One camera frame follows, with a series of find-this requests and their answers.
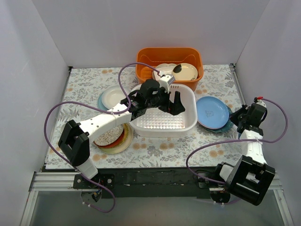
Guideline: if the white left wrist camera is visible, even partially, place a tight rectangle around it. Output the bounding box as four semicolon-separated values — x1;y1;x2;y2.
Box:
158;74;175;93

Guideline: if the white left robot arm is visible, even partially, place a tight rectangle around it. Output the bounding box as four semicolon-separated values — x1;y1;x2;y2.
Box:
58;79;185;188

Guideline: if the cream large plate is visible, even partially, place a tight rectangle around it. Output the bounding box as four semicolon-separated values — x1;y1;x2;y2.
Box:
98;123;133;154

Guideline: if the floral table mat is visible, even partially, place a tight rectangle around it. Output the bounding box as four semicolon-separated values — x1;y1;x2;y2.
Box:
46;65;242;170

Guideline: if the pink bear plate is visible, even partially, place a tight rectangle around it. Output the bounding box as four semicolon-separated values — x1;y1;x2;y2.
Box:
198;121;226;130

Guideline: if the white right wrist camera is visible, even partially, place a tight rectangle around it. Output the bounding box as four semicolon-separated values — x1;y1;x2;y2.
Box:
253;97;266;107

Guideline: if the blue bear plate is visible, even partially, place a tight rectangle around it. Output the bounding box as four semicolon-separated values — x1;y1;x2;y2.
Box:
196;96;230;128

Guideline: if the speckled round plate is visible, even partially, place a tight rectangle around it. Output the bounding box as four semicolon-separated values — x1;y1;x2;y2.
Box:
94;125;124;146

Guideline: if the gold rimmed plate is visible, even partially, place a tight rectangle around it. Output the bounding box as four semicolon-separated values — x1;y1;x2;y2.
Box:
99;124;129;149

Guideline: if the purple cable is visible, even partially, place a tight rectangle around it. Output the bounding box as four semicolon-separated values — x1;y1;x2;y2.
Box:
186;96;289;205
43;62;165;213

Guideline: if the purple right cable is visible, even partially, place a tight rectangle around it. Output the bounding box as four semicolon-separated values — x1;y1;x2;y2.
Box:
186;96;289;205

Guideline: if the teal scalloped plate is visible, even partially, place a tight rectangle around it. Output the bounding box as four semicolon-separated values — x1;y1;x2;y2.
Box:
207;107;234;132

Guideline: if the white deep plate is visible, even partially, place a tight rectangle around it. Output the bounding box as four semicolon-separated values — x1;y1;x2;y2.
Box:
102;85;126;109

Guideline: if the white rectangular dish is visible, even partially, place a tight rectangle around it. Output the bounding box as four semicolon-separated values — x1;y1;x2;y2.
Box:
153;65;177;81

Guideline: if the aluminium frame rail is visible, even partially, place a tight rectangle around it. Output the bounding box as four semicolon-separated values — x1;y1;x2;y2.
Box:
19;171;83;226

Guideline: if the orange plastic bin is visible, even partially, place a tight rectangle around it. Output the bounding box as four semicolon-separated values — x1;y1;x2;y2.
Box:
136;47;204;91

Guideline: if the white plastic bin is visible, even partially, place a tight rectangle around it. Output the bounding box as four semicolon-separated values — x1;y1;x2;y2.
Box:
129;84;198;138

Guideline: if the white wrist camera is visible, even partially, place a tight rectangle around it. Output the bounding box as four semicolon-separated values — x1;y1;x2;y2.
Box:
158;74;175;93
253;97;266;107

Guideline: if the red round plate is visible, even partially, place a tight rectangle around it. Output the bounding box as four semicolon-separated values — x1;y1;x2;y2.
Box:
93;129;125;148

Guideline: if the cream plate black spot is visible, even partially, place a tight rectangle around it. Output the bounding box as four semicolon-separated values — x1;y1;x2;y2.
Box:
172;63;198;81

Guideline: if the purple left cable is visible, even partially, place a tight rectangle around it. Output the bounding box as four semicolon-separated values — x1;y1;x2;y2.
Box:
43;62;165;213

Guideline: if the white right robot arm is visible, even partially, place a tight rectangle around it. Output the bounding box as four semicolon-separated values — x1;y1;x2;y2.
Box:
213;100;275;206

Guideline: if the white round plate in bin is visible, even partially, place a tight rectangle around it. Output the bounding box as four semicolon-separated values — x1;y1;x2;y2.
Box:
151;63;177;81

